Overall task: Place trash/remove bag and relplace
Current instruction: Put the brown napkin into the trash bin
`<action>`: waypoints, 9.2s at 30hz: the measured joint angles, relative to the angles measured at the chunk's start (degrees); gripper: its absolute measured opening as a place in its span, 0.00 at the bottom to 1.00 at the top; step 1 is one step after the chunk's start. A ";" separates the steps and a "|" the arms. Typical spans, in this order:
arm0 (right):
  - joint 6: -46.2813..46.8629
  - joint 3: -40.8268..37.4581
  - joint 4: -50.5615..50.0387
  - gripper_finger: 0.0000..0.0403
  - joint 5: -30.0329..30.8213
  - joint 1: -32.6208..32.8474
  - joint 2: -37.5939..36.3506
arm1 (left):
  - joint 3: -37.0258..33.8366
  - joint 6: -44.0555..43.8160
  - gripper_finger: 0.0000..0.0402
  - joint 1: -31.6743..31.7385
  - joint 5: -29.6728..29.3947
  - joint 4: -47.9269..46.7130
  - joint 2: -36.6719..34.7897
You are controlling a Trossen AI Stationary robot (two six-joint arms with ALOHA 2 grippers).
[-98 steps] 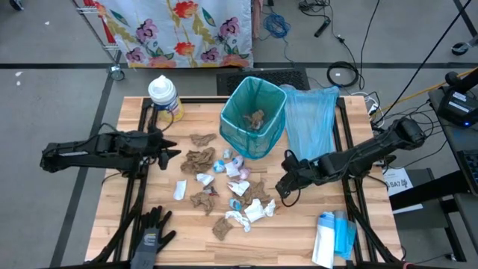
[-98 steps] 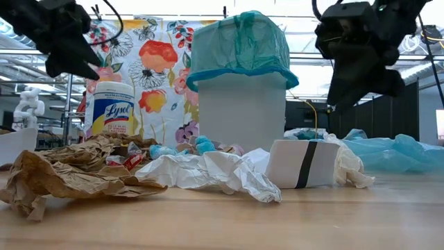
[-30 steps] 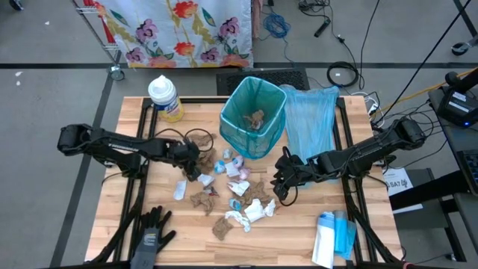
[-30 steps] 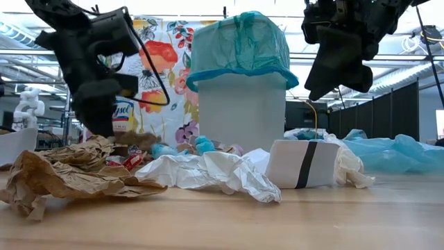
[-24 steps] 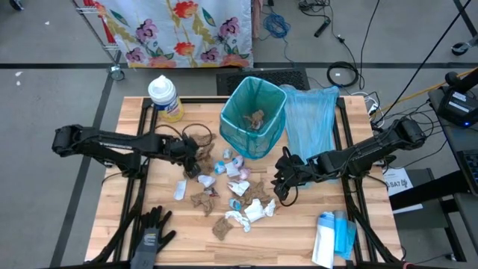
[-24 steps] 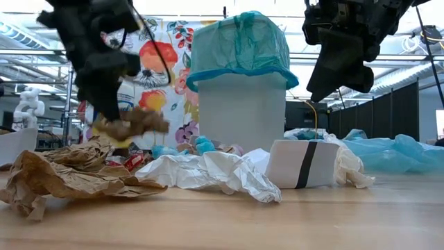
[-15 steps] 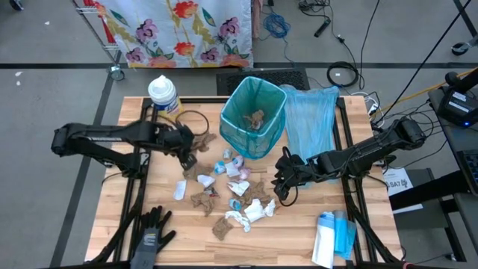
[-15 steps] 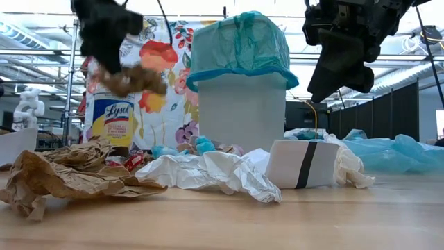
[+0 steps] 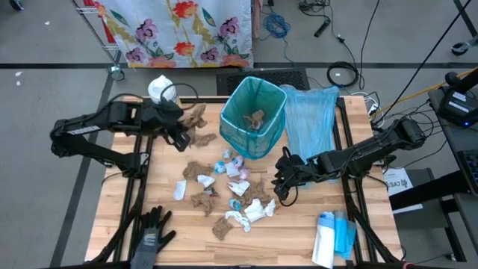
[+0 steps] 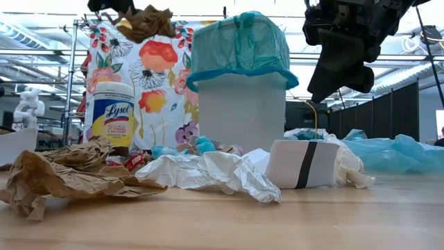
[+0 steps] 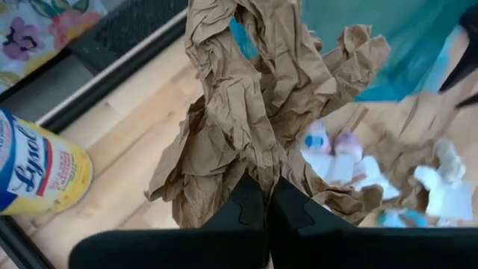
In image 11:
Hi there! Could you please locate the yellow Lysol wipes canister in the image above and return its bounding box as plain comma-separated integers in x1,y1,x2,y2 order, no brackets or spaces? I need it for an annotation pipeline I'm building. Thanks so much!
0,108,94,217

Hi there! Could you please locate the purple wad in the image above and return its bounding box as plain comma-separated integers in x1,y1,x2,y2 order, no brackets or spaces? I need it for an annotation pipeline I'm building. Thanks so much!
333,130,364,161

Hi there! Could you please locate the white floral cloth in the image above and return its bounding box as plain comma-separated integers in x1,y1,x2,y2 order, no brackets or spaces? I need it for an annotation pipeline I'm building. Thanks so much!
0,0,109,94

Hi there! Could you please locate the white wad with blue spot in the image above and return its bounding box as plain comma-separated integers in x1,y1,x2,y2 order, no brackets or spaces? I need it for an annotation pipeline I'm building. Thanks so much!
300,120,332,156

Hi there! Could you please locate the long brown paper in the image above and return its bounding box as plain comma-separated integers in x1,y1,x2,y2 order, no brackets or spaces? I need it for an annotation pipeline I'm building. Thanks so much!
320,93,449,214

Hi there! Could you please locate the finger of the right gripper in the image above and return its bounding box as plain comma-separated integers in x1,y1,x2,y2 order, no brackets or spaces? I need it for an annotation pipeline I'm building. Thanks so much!
438,3,478,93
454,91,478,110

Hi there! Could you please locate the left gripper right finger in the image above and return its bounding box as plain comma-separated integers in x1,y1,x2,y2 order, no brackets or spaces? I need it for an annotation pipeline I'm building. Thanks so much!
268,175,478,269

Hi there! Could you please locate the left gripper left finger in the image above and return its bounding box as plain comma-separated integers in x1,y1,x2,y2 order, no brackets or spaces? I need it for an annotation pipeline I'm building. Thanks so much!
69,170,270,269

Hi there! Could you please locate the teal trash bag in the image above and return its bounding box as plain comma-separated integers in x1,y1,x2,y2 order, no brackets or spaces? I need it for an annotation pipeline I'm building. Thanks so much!
228,0,478,104

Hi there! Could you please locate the black floor mat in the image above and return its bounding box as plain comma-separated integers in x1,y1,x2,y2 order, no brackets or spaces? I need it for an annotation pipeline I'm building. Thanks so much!
69,0,190,74

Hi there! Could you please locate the large brown paper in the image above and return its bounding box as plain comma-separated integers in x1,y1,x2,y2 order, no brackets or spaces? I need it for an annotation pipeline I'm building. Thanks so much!
144,0,392,229

